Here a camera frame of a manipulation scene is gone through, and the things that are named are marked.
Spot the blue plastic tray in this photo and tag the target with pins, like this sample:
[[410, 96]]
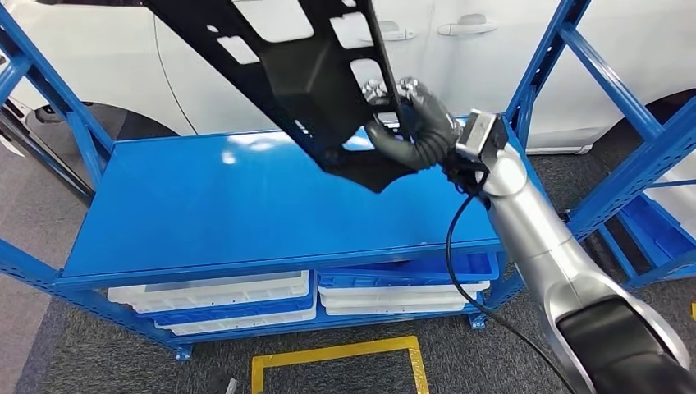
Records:
[[244, 314], [435, 267]]

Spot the blue metal shelf rack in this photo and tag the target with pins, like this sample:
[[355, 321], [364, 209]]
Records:
[[652, 228], [272, 206]]

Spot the white car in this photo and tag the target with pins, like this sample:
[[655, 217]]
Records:
[[108, 54]]

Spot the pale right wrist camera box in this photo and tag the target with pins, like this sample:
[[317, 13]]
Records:
[[478, 133]]

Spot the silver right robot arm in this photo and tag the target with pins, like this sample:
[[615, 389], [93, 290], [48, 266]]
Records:
[[533, 234]]

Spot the black plastic frame part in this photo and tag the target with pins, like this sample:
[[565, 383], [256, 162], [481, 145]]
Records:
[[304, 76]]

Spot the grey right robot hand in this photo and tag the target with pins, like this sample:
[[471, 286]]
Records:
[[429, 125]]

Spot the yellow floor tape square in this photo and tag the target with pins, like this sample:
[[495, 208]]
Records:
[[326, 353]]

